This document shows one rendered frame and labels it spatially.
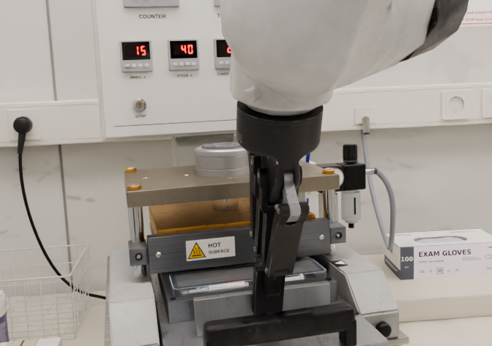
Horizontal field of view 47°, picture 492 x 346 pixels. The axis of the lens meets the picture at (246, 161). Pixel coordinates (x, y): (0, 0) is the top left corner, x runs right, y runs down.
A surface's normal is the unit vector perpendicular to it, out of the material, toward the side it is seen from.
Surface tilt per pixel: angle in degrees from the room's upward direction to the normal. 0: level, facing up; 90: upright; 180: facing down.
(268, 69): 113
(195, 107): 90
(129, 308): 41
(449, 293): 0
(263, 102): 108
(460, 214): 90
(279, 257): 123
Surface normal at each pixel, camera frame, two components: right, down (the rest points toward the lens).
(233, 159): 0.37, 0.11
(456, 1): 0.69, 0.17
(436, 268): 0.04, 0.19
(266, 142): -0.34, 0.41
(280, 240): 0.20, 0.65
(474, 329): -0.04, -0.99
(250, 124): -0.67, 0.32
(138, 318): 0.11, -0.67
